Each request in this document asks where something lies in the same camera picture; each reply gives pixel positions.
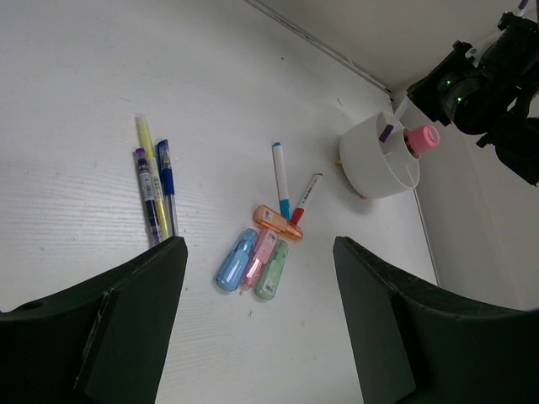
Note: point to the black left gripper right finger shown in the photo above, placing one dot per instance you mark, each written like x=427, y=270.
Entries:
x=414, y=342

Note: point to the blue correction tape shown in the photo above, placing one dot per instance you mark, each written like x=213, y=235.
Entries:
x=231, y=272

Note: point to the blue capped white marker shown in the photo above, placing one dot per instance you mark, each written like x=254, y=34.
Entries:
x=281, y=181

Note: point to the orange correction tape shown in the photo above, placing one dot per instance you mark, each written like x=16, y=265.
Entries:
x=265, y=217

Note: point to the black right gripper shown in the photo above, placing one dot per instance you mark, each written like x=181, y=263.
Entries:
x=450, y=93

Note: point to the yellow highlighter pen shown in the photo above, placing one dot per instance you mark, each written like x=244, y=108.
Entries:
x=146, y=143

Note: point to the green correction tape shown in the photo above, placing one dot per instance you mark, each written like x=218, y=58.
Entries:
x=268, y=284

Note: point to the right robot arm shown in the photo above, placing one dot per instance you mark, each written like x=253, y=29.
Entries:
x=487, y=92

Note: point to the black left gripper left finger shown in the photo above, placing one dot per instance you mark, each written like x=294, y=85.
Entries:
x=104, y=340

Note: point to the purple capped white marker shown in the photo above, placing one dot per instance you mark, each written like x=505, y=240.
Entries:
x=397, y=115

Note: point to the purple gel pen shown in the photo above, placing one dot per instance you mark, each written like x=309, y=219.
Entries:
x=147, y=194

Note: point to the blue gel pen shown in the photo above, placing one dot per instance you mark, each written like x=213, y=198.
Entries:
x=166, y=175

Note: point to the pink correction tape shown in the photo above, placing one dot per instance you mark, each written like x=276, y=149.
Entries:
x=260, y=257

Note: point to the white round divided pen holder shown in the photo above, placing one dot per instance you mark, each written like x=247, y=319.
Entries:
x=378, y=169

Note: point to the red capped white marker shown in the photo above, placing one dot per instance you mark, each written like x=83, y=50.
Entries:
x=305, y=199

